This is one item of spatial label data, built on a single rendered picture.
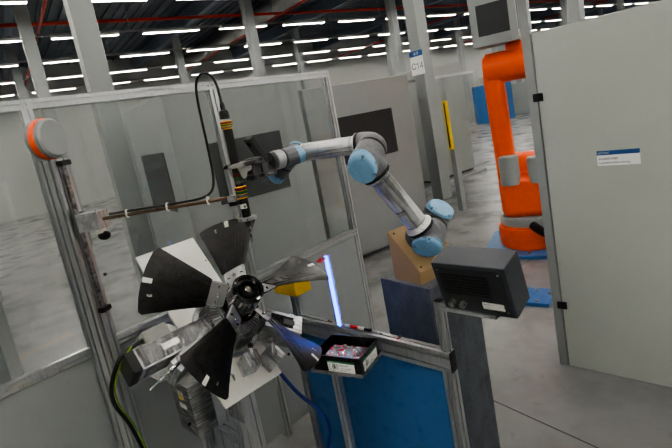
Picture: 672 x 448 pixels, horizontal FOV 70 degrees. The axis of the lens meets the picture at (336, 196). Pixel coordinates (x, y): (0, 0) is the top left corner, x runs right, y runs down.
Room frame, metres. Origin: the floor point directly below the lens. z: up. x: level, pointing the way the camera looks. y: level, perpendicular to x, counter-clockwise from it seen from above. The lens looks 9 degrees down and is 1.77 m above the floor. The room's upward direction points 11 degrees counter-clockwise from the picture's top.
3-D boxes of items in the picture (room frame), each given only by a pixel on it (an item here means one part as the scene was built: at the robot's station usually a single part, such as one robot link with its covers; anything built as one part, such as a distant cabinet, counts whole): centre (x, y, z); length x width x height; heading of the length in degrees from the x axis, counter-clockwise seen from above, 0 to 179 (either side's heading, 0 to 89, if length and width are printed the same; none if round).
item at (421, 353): (1.94, 0.01, 0.82); 0.90 x 0.04 x 0.08; 45
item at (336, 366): (1.77, 0.08, 0.84); 0.22 x 0.17 x 0.07; 59
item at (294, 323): (1.81, 0.32, 0.98); 0.20 x 0.16 x 0.20; 45
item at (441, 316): (1.63, -0.29, 0.96); 0.03 x 0.03 x 0.20; 45
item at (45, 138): (1.89, 1.05, 1.88); 0.17 x 0.15 x 0.16; 135
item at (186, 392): (1.84, 0.73, 0.73); 0.15 x 0.09 x 0.22; 45
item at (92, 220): (1.87, 0.95, 1.54); 0.10 x 0.07 x 0.08; 80
